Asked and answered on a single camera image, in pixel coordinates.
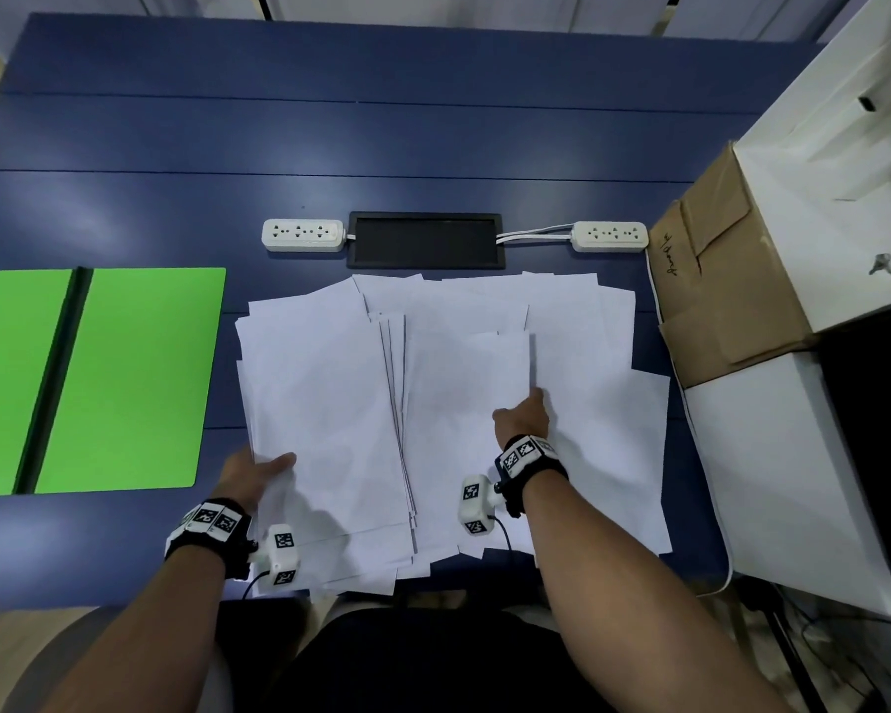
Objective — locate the black stand leg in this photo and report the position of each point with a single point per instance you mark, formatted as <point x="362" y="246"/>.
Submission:
<point x="791" y="653"/>

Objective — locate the person's left forearm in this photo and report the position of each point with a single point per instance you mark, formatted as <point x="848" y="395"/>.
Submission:
<point x="141" y="638"/>

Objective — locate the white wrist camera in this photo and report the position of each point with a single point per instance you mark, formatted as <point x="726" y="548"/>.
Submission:
<point x="281" y="556"/>
<point x="477" y="504"/>

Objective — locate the metal key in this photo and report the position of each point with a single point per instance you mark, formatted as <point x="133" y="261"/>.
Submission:
<point x="880" y="264"/>

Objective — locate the black marker wristband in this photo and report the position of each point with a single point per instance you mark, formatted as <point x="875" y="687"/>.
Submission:
<point x="211" y="534"/>
<point x="531" y="467"/>

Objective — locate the green folder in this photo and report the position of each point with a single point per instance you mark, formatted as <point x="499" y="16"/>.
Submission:
<point x="141" y="378"/>

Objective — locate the person's black clothing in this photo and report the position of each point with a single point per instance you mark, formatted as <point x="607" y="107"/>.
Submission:
<point x="416" y="660"/>

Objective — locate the brown cardboard box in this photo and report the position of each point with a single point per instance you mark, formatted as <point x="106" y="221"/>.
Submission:
<point x="728" y="289"/>

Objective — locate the white power strip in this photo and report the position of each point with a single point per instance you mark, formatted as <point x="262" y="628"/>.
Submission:
<point x="303" y="235"/>
<point x="609" y="236"/>

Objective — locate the person's right forearm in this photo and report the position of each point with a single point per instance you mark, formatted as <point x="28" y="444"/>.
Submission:
<point x="624" y="608"/>

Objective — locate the grey round stool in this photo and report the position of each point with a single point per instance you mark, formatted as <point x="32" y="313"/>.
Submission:
<point x="44" y="668"/>

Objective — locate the person's left hand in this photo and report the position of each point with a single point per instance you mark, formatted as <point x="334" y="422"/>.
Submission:
<point x="249" y="478"/>

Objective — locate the pile of white papers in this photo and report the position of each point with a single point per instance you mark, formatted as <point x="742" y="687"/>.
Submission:
<point x="319" y="400"/>

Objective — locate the person's right hand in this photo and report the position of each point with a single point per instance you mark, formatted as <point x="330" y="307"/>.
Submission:
<point x="527" y="419"/>

